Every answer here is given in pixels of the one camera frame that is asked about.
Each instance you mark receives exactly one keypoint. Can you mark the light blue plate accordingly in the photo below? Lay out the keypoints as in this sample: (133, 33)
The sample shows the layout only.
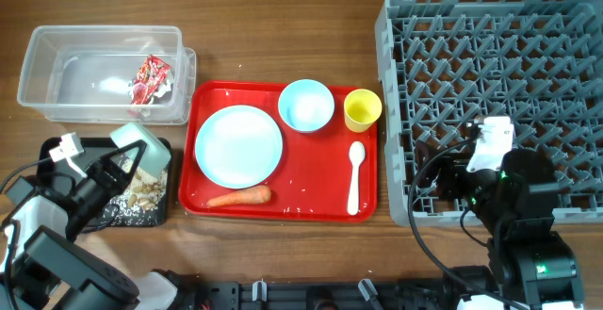
(238, 147)

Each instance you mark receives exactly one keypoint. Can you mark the green bowl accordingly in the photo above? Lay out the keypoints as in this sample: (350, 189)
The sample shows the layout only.
(156, 156)

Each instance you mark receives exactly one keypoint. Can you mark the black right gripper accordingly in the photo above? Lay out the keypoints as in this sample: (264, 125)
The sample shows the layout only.
(448, 178)

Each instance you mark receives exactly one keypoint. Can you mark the grey dishwasher rack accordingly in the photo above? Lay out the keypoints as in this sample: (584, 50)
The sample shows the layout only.
(444, 62)

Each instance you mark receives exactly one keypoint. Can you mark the black mounting rail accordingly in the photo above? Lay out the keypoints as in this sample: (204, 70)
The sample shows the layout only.
(420, 294)

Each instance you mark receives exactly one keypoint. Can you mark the crumpled white tissue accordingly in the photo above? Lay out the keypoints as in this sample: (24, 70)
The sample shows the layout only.
(162, 88)

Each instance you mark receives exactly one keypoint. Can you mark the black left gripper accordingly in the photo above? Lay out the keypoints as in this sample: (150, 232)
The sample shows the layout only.
(105, 173)

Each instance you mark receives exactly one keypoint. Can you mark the red snack wrapper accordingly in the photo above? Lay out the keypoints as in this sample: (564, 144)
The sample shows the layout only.
(152, 74)

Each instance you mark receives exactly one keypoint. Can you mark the light blue bowl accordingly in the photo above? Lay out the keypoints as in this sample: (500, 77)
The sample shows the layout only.
(306, 105)

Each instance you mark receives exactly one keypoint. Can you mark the red serving tray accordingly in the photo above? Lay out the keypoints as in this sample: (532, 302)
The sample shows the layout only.
(312, 179)

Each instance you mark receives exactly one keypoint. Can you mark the clear plastic bin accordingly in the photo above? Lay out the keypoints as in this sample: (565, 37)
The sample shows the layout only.
(81, 73)

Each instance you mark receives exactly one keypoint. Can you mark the orange carrot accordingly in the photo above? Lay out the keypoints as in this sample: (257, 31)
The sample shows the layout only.
(254, 195)

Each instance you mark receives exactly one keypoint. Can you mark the black waste tray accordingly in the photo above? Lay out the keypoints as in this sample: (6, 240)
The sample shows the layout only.
(94, 147)

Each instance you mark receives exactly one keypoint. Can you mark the white plastic spoon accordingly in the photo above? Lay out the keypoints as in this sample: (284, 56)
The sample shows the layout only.
(357, 154)

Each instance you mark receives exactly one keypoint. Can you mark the rice and peanut shells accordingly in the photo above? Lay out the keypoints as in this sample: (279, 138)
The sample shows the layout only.
(142, 204)

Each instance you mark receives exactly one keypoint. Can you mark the yellow plastic cup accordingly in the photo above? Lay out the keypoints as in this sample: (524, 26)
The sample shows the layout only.
(362, 108)

